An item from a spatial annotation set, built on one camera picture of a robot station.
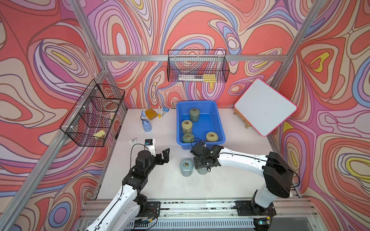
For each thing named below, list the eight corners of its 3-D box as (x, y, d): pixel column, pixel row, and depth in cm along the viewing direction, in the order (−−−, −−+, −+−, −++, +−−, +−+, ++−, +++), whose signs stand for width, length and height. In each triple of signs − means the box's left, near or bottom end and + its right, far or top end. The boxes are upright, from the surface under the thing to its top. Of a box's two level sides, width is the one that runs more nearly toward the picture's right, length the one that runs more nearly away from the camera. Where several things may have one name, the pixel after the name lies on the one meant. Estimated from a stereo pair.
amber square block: (145, 115, 118) (143, 111, 115) (150, 110, 121) (150, 107, 118) (151, 120, 114) (151, 117, 111) (157, 115, 117) (157, 112, 114)
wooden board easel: (246, 128, 108) (248, 125, 104) (230, 112, 119) (232, 108, 116) (249, 127, 108) (251, 123, 105) (233, 111, 120) (234, 107, 116)
